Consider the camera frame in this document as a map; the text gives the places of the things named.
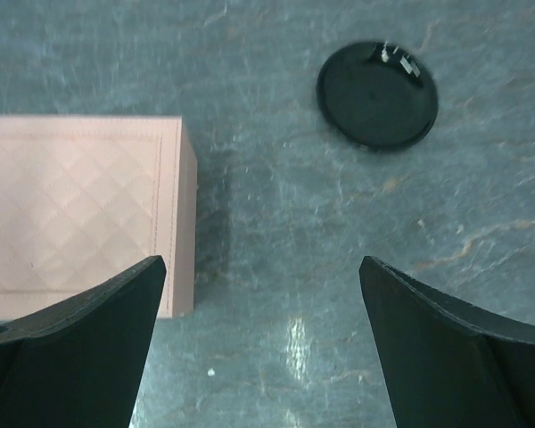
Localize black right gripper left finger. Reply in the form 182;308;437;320
0;256;166;427

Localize hair clips on plate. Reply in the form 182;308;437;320
376;42;422;78

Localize pink jewelry box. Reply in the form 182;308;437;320
0;115;198;321

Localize black round plate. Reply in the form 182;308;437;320
316;39;439;152

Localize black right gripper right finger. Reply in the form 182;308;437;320
359;256;535;427

